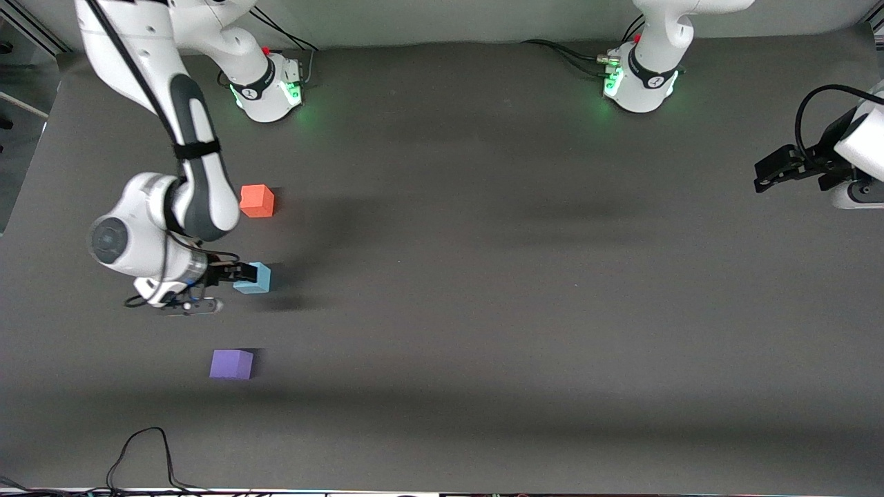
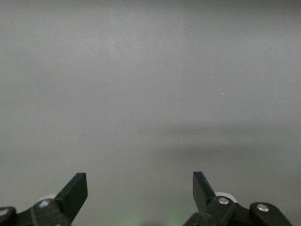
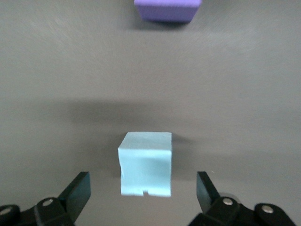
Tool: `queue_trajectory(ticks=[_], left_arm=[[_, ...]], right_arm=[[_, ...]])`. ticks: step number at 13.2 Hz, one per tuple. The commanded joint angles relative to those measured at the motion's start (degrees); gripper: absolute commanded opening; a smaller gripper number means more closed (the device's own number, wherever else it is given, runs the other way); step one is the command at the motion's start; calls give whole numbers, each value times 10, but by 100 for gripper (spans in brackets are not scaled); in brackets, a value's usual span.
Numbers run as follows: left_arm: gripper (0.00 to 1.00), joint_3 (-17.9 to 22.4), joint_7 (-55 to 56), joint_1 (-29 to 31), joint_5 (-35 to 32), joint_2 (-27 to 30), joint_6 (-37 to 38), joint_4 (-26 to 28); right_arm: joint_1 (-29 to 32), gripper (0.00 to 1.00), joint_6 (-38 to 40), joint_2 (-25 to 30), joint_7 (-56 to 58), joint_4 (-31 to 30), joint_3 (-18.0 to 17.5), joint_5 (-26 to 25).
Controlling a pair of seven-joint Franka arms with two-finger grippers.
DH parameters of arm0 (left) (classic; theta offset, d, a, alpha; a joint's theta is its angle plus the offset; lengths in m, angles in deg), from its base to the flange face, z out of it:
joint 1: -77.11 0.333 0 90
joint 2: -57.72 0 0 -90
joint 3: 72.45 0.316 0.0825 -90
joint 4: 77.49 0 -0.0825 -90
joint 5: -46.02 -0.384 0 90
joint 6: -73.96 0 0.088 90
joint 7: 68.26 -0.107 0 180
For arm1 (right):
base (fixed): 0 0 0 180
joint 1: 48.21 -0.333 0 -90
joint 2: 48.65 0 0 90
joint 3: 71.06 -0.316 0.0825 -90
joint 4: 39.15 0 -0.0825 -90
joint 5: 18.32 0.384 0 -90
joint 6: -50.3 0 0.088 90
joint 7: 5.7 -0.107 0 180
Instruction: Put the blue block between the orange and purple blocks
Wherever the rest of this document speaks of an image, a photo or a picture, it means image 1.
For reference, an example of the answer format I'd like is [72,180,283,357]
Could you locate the orange foam block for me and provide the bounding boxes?
[240,184,276,219]

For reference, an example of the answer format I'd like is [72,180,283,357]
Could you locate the light blue foam block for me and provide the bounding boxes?
[233,262,272,295]

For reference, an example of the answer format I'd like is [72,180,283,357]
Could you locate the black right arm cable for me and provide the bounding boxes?
[88,0,240,270]

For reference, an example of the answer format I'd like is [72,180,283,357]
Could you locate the black base cables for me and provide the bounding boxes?
[521,14,646,78]
[252,8,320,53]

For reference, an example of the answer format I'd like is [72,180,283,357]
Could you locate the purple foam block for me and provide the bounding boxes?
[209,349,255,380]

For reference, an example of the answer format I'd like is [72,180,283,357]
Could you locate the black looped table cable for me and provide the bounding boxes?
[106,427,208,494]

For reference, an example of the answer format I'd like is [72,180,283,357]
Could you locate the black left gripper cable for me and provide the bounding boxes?
[794,84,884,173]

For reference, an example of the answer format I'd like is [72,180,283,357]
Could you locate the dark grey table mat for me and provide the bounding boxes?
[0,24,884,495]

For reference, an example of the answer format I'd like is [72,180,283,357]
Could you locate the black left base cables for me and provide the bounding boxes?
[521,14,646,78]

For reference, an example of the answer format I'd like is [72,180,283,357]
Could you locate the black right base cables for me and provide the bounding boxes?
[252,8,320,53]

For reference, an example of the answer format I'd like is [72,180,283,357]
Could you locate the aluminium frame rail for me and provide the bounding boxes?
[12,3,71,56]

